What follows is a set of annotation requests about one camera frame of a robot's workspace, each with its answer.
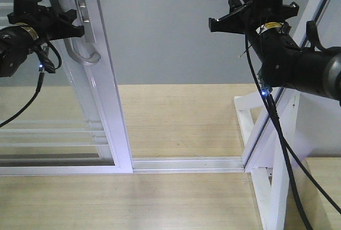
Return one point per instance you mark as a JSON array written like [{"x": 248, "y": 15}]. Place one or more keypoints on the white rear support brace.
[{"x": 243, "y": 106}]

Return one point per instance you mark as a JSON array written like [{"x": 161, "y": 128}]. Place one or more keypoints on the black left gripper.
[{"x": 45, "y": 21}]

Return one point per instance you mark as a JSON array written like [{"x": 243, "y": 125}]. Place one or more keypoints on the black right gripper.
[{"x": 247, "y": 14}]

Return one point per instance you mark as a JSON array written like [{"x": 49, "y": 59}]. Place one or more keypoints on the white front support brace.
[{"x": 267, "y": 164}]

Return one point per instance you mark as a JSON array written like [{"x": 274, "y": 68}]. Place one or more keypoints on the silver door lock plate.
[{"x": 85, "y": 20}]

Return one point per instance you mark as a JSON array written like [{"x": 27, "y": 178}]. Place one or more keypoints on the light wooden platform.
[{"x": 162, "y": 120}]

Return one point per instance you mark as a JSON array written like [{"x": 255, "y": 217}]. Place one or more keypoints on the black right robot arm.
[{"x": 314, "y": 69}]

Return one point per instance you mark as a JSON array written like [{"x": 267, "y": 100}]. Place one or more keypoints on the white door frame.
[{"x": 269, "y": 96}]

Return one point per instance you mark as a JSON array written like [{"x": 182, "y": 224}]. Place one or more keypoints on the white support brace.
[
  {"x": 243, "y": 106},
  {"x": 267, "y": 164}
]

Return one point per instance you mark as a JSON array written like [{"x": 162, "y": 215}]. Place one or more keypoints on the white sliding glass door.
[{"x": 63, "y": 123}]

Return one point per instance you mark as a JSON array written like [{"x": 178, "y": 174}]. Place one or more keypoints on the silver door handle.
[{"x": 77, "y": 48}]

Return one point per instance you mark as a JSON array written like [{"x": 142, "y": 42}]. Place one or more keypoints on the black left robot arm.
[{"x": 32, "y": 29}]

